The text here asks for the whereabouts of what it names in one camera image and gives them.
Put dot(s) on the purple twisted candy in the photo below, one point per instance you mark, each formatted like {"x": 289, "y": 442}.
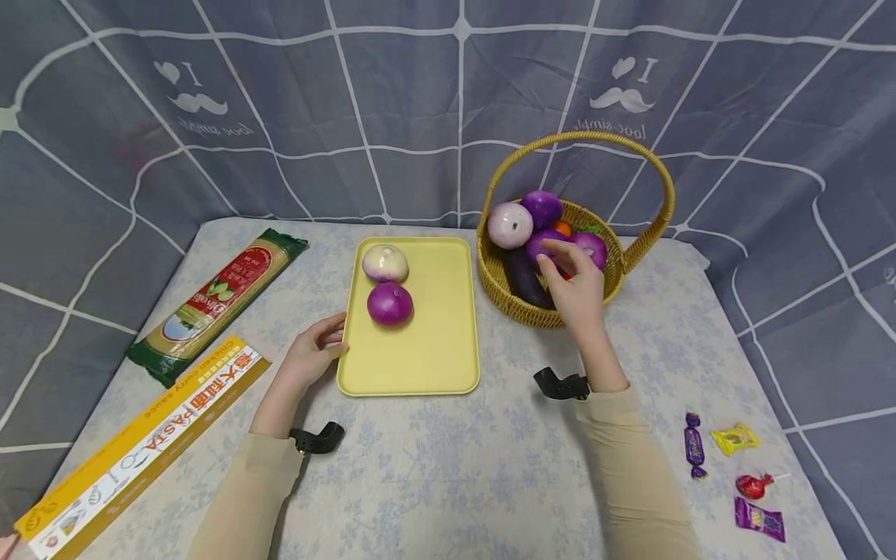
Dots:
{"x": 694, "y": 447}

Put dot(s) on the person's left thumb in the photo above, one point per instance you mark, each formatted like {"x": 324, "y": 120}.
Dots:
{"x": 329, "y": 322}

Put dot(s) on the red lollipop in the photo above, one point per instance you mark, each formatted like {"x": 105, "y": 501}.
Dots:
{"x": 752, "y": 487}

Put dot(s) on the purple candy packet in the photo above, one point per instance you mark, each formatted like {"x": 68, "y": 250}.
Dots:
{"x": 759, "y": 519}

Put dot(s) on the green spaghetti packet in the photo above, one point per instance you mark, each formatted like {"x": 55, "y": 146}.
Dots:
{"x": 217, "y": 303}

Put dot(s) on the person's right forearm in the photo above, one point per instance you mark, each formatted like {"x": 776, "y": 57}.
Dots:
{"x": 637, "y": 482}

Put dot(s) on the person's right index finger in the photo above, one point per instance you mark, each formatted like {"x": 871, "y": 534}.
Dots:
{"x": 560, "y": 250}

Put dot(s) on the pale pink onion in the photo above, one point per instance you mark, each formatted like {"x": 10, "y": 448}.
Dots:
{"x": 509, "y": 225}

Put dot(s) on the yellow plastic tray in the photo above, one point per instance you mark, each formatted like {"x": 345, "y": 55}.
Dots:
{"x": 434, "y": 342}

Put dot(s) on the long yellow pasta box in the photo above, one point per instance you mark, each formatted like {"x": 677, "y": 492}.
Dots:
{"x": 140, "y": 451}

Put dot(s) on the woven wicker basket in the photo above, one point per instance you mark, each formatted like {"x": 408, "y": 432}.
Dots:
{"x": 504, "y": 292}

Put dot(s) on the white onion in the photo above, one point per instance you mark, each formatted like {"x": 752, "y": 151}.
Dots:
{"x": 385, "y": 263}

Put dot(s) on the person's right fingers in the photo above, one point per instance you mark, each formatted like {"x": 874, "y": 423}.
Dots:
{"x": 589, "y": 277}

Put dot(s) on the yellow wrapped candy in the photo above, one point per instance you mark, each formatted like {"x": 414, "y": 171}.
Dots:
{"x": 735, "y": 439}

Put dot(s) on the person's left fingers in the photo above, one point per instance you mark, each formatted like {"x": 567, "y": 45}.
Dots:
{"x": 336, "y": 348}

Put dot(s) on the person's right thumb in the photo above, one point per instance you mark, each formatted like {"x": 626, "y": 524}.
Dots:
{"x": 547, "y": 276}

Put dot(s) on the halved purple onion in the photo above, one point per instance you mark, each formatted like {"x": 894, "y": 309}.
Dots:
{"x": 593, "y": 245}

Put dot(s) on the person's left forearm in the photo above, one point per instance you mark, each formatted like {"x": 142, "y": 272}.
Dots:
{"x": 245, "y": 498}

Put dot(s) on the small orange fruit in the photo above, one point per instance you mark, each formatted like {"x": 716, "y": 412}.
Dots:
{"x": 562, "y": 228}

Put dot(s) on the black wrist band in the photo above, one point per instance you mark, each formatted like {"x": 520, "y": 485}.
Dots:
{"x": 318, "y": 438}
{"x": 560, "y": 385}

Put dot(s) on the person's left hand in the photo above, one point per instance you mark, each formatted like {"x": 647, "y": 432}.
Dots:
{"x": 301, "y": 365}

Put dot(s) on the person's right hand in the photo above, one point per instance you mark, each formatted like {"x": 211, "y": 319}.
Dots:
{"x": 584, "y": 311}

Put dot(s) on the dark purple eggplant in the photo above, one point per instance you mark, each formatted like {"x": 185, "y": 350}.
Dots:
{"x": 523, "y": 280}

